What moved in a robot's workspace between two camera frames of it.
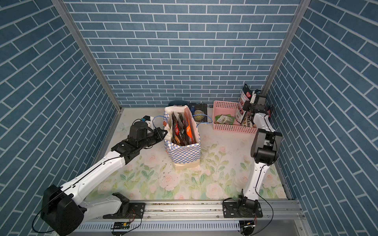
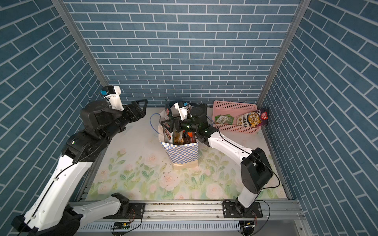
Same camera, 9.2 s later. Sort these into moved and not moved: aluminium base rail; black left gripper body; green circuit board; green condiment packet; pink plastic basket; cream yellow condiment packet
Moved: black left gripper body; cream yellow condiment packet
Not moved: green condiment packet; pink plastic basket; green circuit board; aluminium base rail
